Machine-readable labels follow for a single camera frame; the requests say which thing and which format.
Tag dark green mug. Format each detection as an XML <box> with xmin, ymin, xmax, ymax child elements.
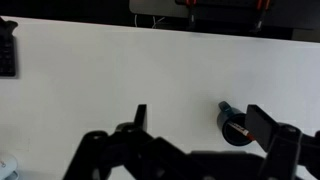
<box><xmin>216</xmin><ymin>100</ymin><xmax>256</xmax><ymax>147</ymax></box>

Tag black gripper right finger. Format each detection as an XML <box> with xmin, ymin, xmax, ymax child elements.
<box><xmin>246</xmin><ymin>104</ymin><xmax>303</xmax><ymax>180</ymax></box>

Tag dark office chair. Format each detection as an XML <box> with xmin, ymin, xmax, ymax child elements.
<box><xmin>0</xmin><ymin>16</ymin><xmax>19</xmax><ymax>38</ymax></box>

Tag black flat pad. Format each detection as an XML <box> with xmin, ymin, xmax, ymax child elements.
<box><xmin>0</xmin><ymin>33</ymin><xmax>18</xmax><ymax>78</ymax></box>

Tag white cable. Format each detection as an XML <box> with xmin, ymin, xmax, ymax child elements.
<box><xmin>134</xmin><ymin>13</ymin><xmax>167</xmax><ymax>30</ymax></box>

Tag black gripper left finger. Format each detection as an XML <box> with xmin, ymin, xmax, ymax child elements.
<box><xmin>64</xmin><ymin>104</ymin><xmax>158</xmax><ymax>180</ymax></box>

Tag black orange clamp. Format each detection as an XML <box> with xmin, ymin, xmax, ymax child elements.
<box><xmin>253</xmin><ymin>0</ymin><xmax>272</xmax><ymax>33</ymax></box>
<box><xmin>184</xmin><ymin>0</ymin><xmax>198</xmax><ymax>31</ymax></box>

